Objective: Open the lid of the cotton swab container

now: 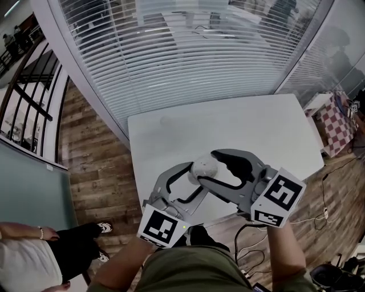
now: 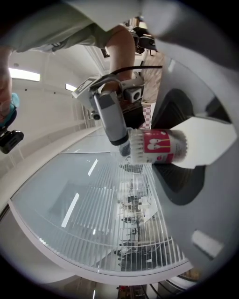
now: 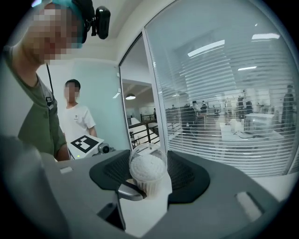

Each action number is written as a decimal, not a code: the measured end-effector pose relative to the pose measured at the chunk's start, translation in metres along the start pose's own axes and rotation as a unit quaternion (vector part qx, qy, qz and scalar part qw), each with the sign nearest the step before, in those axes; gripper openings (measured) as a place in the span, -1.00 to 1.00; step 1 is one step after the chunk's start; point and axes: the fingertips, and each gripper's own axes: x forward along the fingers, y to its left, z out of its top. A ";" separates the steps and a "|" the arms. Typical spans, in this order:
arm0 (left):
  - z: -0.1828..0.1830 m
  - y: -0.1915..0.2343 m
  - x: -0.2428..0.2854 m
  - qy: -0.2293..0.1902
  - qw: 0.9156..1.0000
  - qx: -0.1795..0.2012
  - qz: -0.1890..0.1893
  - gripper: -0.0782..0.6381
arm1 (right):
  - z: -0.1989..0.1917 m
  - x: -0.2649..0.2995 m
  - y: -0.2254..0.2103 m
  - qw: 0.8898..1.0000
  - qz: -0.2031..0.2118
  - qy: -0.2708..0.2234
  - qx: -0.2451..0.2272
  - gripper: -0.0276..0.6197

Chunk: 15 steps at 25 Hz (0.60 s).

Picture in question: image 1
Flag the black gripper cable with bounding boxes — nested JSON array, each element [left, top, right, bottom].
[[233, 222, 267, 270]]

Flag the person's right forearm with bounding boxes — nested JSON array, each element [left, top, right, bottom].
[[266, 221, 307, 292]]

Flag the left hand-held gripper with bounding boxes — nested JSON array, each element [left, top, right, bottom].
[[137, 161, 206, 248]]

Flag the person's black trousers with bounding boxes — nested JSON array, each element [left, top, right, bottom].
[[171, 225, 231, 253]]

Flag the person's left forearm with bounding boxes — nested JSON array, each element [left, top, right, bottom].
[[87, 238, 155, 292]]

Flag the white office desk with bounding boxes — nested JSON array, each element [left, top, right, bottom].
[[136, 0, 271, 52]]

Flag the black floor cable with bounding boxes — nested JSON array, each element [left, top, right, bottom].
[[313, 155, 365, 232]]

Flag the frosted glass door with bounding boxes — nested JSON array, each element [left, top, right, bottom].
[[0, 136, 79, 229]]

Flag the white chair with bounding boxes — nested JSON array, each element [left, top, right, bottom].
[[303, 92, 329, 120]]

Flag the white floor cable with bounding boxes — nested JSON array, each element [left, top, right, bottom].
[[287, 213, 327, 225]]

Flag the black metal railing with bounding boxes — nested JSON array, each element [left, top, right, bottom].
[[0, 39, 62, 166]]

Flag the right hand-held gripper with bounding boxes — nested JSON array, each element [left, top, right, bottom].
[[196, 148, 306, 229]]

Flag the person's green shirt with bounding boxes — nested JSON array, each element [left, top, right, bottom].
[[87, 245, 317, 292]]

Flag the narrow white window blinds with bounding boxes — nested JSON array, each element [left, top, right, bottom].
[[275, 0, 365, 106]]

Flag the red checkered table cloth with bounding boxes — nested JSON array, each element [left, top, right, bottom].
[[316, 90, 360, 158]]

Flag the cotton swab container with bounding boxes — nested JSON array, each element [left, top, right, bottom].
[[190, 153, 220, 185]]

